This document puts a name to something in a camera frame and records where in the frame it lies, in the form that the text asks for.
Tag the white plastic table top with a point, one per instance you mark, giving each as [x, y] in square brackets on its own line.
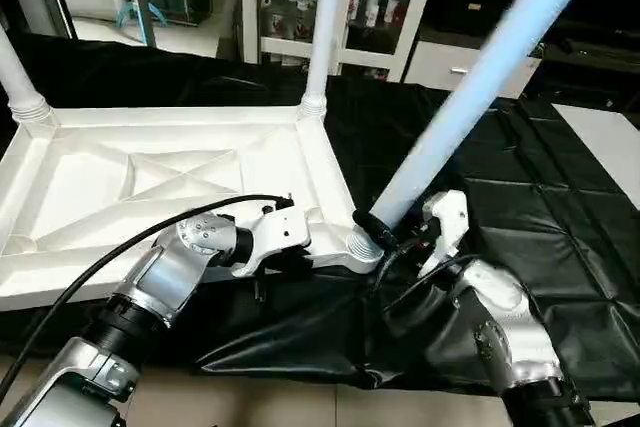
[120, 177]

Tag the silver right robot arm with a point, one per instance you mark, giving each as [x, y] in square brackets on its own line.
[510, 327]

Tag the black work mat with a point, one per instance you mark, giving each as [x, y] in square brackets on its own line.
[560, 277]

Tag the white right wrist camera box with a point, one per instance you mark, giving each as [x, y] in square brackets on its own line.
[447, 222]

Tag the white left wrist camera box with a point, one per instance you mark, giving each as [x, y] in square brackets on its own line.
[275, 232]

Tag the teal stand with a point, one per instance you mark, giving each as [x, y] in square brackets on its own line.
[140, 15]

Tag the white plastic table leg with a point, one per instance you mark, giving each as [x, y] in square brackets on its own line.
[18, 77]
[325, 27]
[480, 87]

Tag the white drawer unit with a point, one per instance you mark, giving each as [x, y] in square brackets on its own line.
[450, 65]

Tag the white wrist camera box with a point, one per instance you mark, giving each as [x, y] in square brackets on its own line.
[447, 222]
[275, 232]

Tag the white glass door cabinet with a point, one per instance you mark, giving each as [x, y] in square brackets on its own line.
[380, 7]

